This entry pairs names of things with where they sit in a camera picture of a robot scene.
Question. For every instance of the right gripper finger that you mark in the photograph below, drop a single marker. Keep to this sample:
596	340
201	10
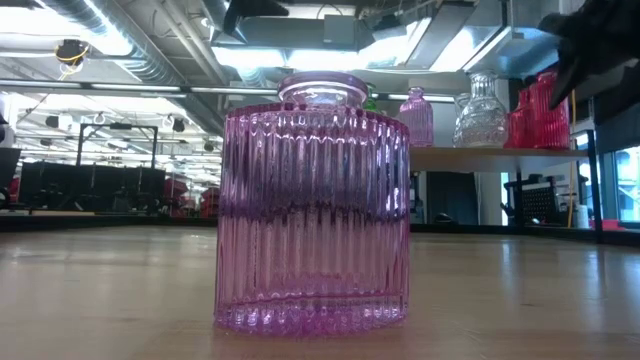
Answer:
552	24
566	80

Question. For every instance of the red slim ribbed vase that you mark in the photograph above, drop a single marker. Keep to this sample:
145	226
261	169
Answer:
550	120

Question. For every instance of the red bottle-shaped glass vase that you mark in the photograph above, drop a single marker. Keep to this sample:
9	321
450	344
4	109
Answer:
517	127

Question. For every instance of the clear textured bulbous vase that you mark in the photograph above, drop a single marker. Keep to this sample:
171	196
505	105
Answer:
482	117

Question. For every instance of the green round squat vase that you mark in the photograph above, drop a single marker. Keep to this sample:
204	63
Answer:
371	100

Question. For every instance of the pink ribbed bottle vase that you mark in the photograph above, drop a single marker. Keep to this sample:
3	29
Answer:
417	120

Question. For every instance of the pink ribbed squat glass jar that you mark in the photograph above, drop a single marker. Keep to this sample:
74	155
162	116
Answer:
315	225

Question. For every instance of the wooden shelf board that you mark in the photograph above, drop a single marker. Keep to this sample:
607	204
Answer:
475	160

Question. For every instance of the grey ceiling unit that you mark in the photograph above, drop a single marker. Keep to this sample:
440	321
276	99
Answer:
345	31

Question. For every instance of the black perforated cart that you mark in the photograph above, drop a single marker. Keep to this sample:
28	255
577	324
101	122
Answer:
540	202

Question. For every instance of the white roll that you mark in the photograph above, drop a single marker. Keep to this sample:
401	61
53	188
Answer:
583	216

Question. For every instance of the long ceiling tube light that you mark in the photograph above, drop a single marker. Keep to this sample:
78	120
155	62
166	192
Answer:
125	87

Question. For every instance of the red tray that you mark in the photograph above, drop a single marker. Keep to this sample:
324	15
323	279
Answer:
612	225

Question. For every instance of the dark room panel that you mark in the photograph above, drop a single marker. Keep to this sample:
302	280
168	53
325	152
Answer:
452	197

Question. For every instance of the round black ceiling device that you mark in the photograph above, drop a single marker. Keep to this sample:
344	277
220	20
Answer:
71	51

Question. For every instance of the red room object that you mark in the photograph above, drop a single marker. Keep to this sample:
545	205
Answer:
176	192
211	202

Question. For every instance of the black desk row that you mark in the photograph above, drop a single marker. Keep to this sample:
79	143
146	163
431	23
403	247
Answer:
85	187

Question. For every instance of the black monitor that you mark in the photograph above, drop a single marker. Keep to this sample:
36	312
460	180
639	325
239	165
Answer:
7	170

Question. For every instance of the silver round duct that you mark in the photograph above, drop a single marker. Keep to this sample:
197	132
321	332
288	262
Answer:
220	20

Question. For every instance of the silver rectangular duct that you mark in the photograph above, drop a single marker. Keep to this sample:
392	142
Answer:
515	50

